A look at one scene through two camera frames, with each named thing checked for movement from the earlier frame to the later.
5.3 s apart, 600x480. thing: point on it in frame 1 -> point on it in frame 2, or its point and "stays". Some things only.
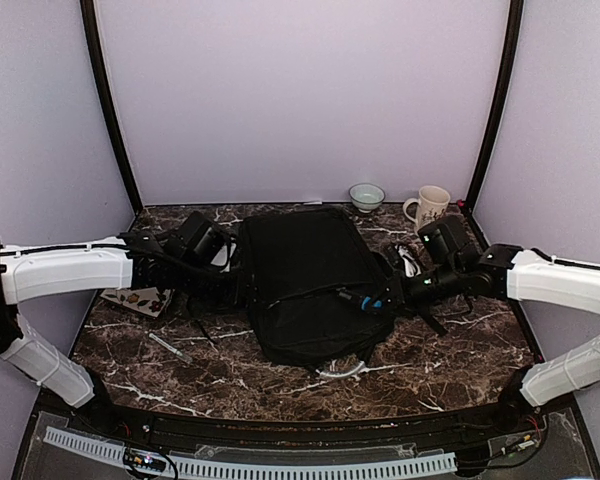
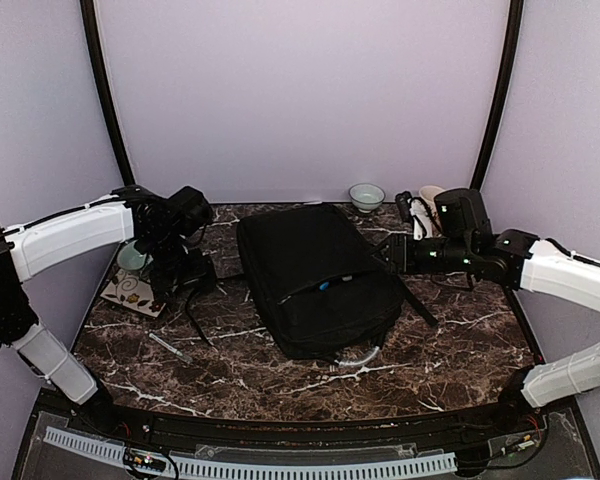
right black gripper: (396, 290) -> (399, 258)
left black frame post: (91, 33) stays
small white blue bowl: (366, 196) stays
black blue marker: (366, 302) -> (326, 285)
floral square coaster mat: (148, 300) stays
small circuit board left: (145, 460) stays
